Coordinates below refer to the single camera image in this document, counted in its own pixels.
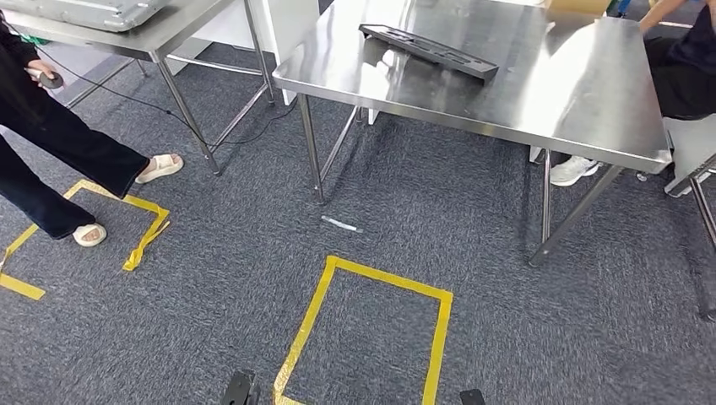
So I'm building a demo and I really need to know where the clear plastic strip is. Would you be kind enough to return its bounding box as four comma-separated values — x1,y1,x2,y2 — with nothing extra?
320,214,364,235

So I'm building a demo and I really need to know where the black plastic plate bracket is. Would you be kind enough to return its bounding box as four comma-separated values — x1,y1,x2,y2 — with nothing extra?
357,23,500,85

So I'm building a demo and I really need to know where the brown cardboard box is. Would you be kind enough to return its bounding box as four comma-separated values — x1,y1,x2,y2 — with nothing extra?
551,0,614,17

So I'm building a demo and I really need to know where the white panel board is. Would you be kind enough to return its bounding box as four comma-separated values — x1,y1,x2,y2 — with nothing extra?
664,114,716,197
165,0,320,107

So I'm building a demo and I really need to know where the grey stamped metal plate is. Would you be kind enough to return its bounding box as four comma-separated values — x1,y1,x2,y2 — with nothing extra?
0,0,169,33

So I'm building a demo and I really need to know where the thin black floor cable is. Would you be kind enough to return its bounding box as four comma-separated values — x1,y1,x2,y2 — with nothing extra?
0,22,301,148

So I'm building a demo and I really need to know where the stainless steel workbench table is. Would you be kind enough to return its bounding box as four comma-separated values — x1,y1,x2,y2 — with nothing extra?
0,0,276,176
272,0,672,268

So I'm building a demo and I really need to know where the yellow floor tape square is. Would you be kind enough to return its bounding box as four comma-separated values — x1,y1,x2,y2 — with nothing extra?
0,178,171,302
272,255,454,405

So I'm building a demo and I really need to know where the person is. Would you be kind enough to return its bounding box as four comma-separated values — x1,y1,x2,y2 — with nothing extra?
551,0,716,187
0,11,186,249

